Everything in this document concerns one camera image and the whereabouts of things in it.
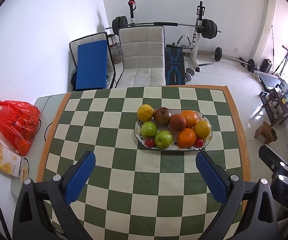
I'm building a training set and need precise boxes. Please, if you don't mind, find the barbell on rack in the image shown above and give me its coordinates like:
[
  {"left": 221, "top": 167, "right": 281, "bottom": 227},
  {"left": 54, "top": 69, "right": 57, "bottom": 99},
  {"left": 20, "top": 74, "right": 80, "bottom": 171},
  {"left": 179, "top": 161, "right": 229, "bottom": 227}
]
[{"left": 105, "top": 16, "right": 221, "bottom": 39}]

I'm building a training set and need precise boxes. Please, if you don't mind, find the large green apple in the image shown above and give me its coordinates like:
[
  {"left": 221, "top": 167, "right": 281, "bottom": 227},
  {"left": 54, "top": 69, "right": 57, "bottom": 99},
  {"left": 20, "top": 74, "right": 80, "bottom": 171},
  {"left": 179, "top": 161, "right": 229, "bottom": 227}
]
[{"left": 141, "top": 121, "right": 157, "bottom": 139}]

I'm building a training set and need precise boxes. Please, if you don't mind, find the black blue exercise bench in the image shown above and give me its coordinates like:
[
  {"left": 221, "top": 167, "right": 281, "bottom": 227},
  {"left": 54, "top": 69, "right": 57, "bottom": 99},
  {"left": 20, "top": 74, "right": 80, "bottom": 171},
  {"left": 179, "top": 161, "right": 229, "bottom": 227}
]
[{"left": 164, "top": 44, "right": 186, "bottom": 86}]

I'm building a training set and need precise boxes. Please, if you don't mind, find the white padded chair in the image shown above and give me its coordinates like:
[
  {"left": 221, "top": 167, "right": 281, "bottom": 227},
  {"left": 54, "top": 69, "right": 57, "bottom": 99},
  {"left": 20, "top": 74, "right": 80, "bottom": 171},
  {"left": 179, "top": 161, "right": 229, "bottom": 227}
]
[{"left": 116, "top": 25, "right": 165, "bottom": 88}]

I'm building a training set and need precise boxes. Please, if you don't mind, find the large yellow citrus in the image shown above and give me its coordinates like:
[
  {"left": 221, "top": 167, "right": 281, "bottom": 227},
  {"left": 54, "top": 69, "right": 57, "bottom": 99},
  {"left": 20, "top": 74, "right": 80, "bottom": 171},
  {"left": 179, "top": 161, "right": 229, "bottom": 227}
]
[{"left": 193, "top": 120, "right": 212, "bottom": 140}]

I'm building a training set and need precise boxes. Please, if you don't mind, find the white weight rack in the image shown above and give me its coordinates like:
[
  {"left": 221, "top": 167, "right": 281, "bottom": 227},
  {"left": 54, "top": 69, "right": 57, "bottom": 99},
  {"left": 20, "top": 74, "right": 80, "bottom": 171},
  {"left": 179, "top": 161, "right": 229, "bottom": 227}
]
[{"left": 128, "top": 0, "right": 206, "bottom": 84}]

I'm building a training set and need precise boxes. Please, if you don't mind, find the red plastic bag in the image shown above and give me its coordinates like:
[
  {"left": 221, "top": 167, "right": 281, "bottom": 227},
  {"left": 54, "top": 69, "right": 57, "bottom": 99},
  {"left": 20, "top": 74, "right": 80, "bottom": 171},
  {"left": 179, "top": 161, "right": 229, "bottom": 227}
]
[{"left": 0, "top": 100, "right": 40, "bottom": 156}]

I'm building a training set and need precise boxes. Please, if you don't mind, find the blue cushioned chair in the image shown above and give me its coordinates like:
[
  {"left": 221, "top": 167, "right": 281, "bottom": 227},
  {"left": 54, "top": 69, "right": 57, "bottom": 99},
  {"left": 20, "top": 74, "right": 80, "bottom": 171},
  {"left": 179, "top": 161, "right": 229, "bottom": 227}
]
[{"left": 69, "top": 32, "right": 116, "bottom": 91}]

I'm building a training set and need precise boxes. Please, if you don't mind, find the small yellow lemon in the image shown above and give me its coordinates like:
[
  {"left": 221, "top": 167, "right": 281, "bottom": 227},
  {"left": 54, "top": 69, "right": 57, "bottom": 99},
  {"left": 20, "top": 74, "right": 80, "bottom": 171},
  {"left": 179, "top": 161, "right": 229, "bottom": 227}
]
[{"left": 137, "top": 104, "right": 155, "bottom": 122}]

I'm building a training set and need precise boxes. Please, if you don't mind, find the red apple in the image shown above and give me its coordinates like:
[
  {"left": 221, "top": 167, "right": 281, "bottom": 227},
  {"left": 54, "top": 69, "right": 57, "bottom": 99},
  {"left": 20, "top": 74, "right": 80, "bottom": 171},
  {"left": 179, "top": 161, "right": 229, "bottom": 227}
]
[{"left": 154, "top": 107, "right": 173, "bottom": 126}]

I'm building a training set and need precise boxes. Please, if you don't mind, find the bright orange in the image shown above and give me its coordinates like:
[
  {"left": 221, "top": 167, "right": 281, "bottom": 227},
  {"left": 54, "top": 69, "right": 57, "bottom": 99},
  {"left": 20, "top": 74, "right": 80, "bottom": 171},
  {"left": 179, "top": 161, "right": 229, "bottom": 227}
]
[
  {"left": 181, "top": 110, "right": 197, "bottom": 128},
  {"left": 177, "top": 128, "right": 196, "bottom": 148}
]

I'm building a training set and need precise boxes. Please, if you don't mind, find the green checkered tablecloth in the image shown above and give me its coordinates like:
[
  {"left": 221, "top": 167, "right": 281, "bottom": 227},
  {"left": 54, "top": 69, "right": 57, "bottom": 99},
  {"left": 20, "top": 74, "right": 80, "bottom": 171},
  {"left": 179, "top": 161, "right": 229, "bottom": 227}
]
[{"left": 37, "top": 85, "right": 251, "bottom": 239}]

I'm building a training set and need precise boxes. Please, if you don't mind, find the floral ceramic plate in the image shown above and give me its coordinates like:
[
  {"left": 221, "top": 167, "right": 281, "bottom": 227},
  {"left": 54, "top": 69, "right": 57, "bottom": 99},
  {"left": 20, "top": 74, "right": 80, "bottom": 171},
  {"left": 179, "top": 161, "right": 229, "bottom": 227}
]
[{"left": 134, "top": 109, "right": 213, "bottom": 151}]

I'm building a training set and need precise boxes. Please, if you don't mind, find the dark wooden shelf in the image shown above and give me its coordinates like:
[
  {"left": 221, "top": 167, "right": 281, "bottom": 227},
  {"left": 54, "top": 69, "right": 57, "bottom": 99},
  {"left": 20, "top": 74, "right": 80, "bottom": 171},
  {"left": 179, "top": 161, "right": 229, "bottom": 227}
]
[{"left": 259, "top": 84, "right": 288, "bottom": 127}]

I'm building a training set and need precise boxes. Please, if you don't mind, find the floor barbell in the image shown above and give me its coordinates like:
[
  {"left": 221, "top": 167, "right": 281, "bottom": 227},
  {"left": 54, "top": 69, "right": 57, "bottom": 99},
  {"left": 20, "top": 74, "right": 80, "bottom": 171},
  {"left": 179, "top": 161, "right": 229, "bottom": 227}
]
[{"left": 214, "top": 47, "right": 256, "bottom": 73}]

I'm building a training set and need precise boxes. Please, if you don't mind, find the dark red orange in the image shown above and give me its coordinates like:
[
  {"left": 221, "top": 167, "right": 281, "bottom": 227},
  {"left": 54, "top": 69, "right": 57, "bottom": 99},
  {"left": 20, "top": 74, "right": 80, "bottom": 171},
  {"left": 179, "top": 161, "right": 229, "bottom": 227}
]
[{"left": 169, "top": 114, "right": 186, "bottom": 132}]

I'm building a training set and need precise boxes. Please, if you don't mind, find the yellow snack box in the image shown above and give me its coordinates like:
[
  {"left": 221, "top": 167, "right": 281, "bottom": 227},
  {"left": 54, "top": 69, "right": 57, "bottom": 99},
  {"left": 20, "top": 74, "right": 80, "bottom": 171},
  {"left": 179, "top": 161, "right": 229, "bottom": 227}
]
[{"left": 0, "top": 142, "right": 29, "bottom": 182}]

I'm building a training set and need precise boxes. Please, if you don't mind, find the red cherry tomato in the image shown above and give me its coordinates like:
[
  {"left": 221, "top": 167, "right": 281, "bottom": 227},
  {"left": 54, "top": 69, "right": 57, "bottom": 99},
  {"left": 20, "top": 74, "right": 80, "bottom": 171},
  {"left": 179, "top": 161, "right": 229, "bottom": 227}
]
[
  {"left": 144, "top": 138, "right": 155, "bottom": 148},
  {"left": 194, "top": 138, "right": 204, "bottom": 148}
]

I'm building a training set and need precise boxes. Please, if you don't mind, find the wooden stool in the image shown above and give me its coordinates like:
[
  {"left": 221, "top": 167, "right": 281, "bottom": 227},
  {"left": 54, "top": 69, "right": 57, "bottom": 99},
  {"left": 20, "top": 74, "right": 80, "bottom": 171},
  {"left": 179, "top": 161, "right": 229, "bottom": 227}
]
[{"left": 254, "top": 121, "right": 278, "bottom": 144}]

